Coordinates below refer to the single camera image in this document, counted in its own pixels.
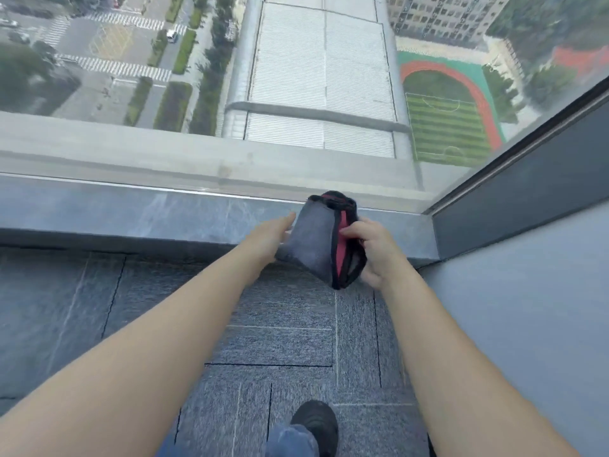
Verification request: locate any person's left hand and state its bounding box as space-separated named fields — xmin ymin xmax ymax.
xmin=246 ymin=213 xmax=298 ymax=263

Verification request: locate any person's right hand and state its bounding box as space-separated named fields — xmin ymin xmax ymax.
xmin=340 ymin=219 xmax=414 ymax=291

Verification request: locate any grey and red cloth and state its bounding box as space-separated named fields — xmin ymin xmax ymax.
xmin=275 ymin=190 xmax=368 ymax=291

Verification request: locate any person's right forearm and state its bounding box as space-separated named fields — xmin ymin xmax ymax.
xmin=380 ymin=267 xmax=582 ymax=457

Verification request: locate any person's left forearm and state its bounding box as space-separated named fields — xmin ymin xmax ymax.
xmin=0 ymin=233 xmax=267 ymax=457

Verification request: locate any grey stone window sill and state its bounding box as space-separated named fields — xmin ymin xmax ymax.
xmin=0 ymin=173 xmax=439 ymax=268

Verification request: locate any green sports field with track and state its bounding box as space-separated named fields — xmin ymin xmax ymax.
xmin=396 ymin=49 xmax=508 ymax=168

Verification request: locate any white ribbed building roof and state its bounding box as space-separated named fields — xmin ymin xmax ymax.
xmin=221 ymin=0 xmax=416 ymax=160

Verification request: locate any concrete outer ledge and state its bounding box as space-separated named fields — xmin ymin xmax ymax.
xmin=0 ymin=111 xmax=469 ymax=206

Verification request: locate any black shoe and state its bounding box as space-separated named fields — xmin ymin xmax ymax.
xmin=290 ymin=400 xmax=340 ymax=457

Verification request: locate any blue jeans leg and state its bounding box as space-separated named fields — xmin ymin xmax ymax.
xmin=265 ymin=423 xmax=320 ymax=457

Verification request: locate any beige apartment building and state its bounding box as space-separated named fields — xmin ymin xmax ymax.
xmin=383 ymin=0 xmax=514 ymax=49

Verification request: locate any dark window frame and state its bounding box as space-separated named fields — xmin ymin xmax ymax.
xmin=422 ymin=88 xmax=609 ymax=261

